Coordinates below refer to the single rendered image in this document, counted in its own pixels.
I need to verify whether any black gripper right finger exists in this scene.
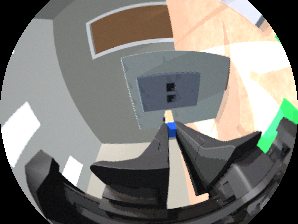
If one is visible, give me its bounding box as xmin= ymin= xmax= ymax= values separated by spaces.
xmin=174 ymin=121 xmax=262 ymax=197

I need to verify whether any green square marking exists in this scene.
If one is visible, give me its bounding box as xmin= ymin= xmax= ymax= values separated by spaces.
xmin=257 ymin=97 xmax=298 ymax=153

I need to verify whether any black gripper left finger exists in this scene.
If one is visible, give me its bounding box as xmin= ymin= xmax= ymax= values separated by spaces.
xmin=90 ymin=123 xmax=170 ymax=202

